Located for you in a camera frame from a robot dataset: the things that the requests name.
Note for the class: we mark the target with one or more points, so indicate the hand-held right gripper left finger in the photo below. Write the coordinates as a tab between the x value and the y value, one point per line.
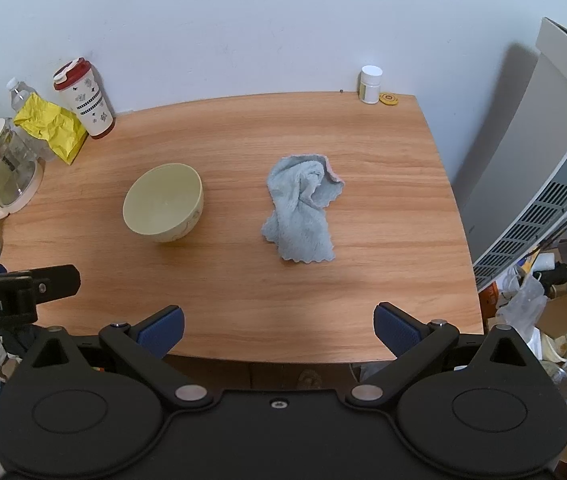
166	330

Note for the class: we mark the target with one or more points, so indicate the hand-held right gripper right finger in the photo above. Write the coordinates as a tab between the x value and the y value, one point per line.
396	332

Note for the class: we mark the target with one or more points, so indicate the pale green bowl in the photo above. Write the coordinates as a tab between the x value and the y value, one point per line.
163	205

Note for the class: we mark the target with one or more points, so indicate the grey fluffy cloth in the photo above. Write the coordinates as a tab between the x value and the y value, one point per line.
298	210

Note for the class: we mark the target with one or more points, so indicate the glass kettle with cream lid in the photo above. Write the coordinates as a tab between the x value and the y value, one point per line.
0	170

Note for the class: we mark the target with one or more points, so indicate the clear plastic bag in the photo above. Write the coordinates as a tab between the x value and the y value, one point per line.
523	300

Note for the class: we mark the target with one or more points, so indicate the crumpled yellow bag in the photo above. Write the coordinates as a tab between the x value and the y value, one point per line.
53	127

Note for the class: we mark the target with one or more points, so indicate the clear plastic water bottle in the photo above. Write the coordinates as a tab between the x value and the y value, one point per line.
19	94

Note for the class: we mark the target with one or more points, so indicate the white tumbler with red lid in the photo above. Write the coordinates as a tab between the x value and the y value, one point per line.
90	102

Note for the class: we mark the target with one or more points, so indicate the white floor-standing appliance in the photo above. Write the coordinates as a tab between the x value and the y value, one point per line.
528	160

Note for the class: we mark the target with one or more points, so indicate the round yellow disc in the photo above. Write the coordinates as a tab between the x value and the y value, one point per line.
389	98

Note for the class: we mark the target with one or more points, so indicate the white pill bottle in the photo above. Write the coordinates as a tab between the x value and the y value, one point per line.
371	85

